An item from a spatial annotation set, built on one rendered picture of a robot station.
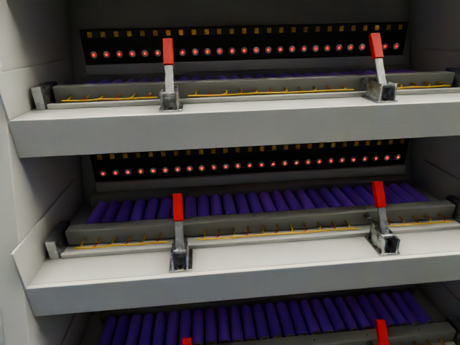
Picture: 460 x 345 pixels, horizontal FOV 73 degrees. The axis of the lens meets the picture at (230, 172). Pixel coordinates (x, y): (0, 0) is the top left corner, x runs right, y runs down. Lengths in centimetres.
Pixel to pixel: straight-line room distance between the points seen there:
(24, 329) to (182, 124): 30
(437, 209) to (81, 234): 51
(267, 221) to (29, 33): 40
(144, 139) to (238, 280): 21
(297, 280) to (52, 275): 30
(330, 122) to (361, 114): 4
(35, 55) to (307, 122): 37
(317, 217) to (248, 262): 13
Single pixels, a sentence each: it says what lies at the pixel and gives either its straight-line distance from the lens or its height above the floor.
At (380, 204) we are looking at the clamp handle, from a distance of 46.
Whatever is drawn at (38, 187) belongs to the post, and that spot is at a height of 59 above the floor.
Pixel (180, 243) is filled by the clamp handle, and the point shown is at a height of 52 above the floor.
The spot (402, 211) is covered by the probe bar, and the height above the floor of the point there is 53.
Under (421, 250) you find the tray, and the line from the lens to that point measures 49.
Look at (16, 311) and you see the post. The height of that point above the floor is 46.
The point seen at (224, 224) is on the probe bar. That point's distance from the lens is 45.
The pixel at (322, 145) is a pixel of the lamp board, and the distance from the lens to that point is 56.
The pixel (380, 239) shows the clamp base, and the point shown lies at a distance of 46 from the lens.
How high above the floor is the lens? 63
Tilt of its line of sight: 4 degrees down
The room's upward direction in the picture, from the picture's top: 3 degrees counter-clockwise
